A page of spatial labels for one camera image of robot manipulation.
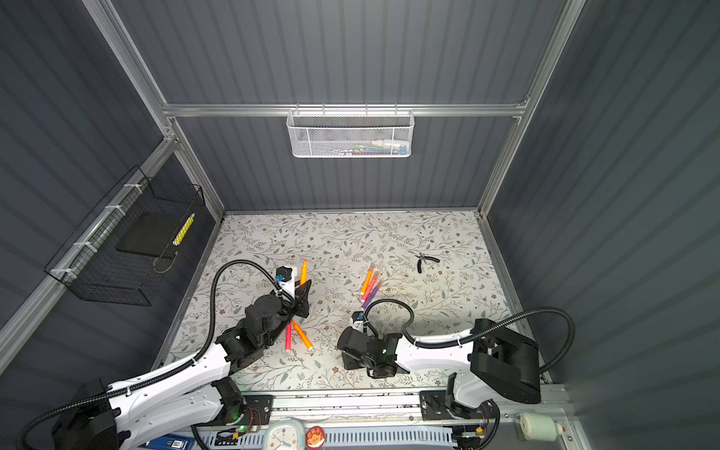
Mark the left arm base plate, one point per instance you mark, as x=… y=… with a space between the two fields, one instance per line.
x=253 y=411

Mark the pink marker pen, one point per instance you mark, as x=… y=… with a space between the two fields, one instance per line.
x=370 y=286
x=289 y=338

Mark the black pad in basket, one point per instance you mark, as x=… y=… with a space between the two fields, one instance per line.
x=151 y=235

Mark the black wire wall basket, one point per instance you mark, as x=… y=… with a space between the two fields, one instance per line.
x=126 y=253

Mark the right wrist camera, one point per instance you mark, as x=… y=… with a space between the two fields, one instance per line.
x=359 y=321

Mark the white alarm clock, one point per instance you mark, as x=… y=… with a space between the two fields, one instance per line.
x=288 y=434

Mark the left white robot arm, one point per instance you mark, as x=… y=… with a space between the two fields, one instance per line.
x=192 y=391

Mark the white tape roll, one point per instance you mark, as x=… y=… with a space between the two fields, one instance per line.
x=539 y=427

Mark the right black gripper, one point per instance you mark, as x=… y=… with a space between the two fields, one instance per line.
x=347 y=361

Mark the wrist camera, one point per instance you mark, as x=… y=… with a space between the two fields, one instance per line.
x=359 y=321
x=286 y=277

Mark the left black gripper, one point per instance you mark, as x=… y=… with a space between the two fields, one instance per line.
x=299 y=299

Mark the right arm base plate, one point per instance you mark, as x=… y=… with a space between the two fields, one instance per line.
x=435 y=405

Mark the orange marker pen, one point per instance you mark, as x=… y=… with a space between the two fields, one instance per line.
x=367 y=280
x=304 y=272
x=304 y=338

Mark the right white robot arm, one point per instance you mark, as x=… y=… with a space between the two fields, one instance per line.
x=483 y=362

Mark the blue black device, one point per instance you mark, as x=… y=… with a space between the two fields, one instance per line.
x=170 y=442

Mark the small black pliers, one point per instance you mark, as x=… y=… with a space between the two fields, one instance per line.
x=424 y=258

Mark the yellow highlighter in basket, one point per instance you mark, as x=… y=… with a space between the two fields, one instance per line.
x=183 y=231

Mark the red round toy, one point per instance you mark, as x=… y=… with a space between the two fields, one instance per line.
x=315 y=438

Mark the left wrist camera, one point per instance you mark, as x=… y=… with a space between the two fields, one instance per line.
x=286 y=277

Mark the white mesh wall basket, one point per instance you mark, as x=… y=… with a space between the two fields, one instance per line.
x=369 y=135

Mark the purple marker pen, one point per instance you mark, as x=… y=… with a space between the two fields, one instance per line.
x=371 y=295

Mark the aluminium front rail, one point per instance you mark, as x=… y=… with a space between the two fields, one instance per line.
x=385 y=404

